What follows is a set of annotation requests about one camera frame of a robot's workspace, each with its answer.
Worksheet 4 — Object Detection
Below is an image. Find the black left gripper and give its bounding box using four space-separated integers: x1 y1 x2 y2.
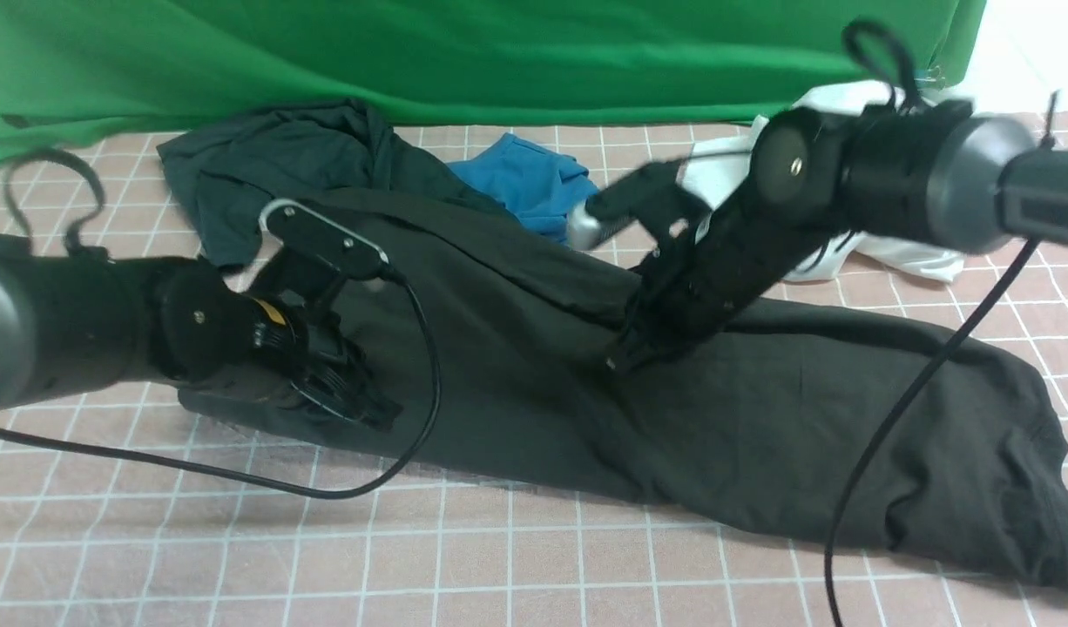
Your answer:
238 293 402 432

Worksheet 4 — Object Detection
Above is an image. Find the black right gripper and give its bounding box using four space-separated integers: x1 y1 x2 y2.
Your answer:
606 187 841 374

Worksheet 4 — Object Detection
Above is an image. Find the white t-shirt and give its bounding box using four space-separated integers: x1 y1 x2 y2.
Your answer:
678 81 979 284

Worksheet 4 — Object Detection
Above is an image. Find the dark gray long-sleeve top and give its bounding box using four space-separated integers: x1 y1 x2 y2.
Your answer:
179 187 1068 593

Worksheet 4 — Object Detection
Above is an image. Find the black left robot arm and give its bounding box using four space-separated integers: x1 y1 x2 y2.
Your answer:
0 234 402 432

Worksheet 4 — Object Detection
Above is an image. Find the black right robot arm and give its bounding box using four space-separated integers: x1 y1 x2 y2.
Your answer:
585 101 1068 372

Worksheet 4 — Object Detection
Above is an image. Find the blue t-shirt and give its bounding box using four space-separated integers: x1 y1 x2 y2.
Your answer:
447 132 598 245

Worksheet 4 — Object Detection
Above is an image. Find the dark teal t-shirt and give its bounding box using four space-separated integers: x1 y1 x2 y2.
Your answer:
157 99 506 271

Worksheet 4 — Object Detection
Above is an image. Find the green backdrop cloth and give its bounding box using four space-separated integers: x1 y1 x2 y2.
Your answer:
0 1 985 162

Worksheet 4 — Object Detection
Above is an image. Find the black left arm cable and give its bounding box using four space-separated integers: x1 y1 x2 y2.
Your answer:
0 146 443 502

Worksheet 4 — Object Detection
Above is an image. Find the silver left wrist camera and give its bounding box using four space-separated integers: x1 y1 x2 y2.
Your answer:
260 199 399 283

